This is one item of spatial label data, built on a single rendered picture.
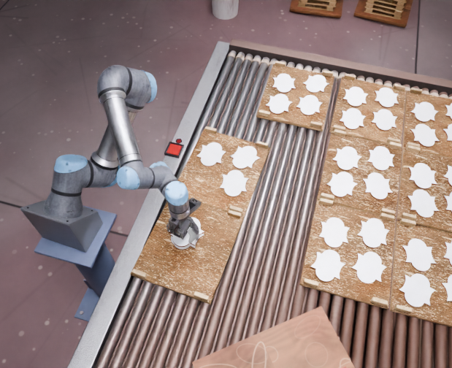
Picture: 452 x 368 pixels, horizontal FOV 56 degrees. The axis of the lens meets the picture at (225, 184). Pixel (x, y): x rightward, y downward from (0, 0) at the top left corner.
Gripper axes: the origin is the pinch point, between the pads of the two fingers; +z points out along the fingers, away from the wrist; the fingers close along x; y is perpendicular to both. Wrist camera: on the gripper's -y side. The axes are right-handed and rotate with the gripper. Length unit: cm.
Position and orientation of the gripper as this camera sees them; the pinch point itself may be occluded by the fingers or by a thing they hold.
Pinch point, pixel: (186, 231)
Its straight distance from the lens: 176.8
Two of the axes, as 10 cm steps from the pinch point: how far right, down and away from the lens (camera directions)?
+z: -0.1, 5.5, 8.4
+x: 8.7, 4.2, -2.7
